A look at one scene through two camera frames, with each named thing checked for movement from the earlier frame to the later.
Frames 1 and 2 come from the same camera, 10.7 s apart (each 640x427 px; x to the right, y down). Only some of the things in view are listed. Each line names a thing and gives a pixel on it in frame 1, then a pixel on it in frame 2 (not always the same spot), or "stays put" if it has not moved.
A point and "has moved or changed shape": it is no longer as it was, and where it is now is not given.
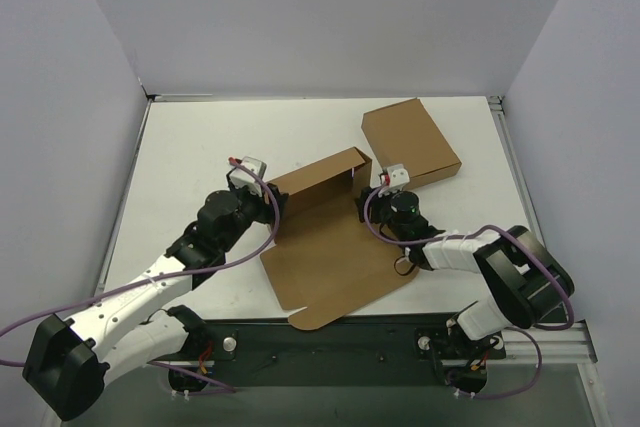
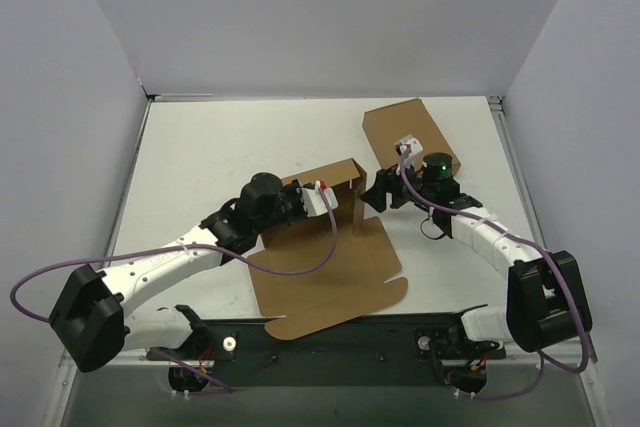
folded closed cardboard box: (405, 134) stays put
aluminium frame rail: (569, 344) stays put
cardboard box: (324, 259) has moved or changed shape
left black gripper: (273, 204) to (291, 197)
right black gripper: (365, 204) to (395, 186)
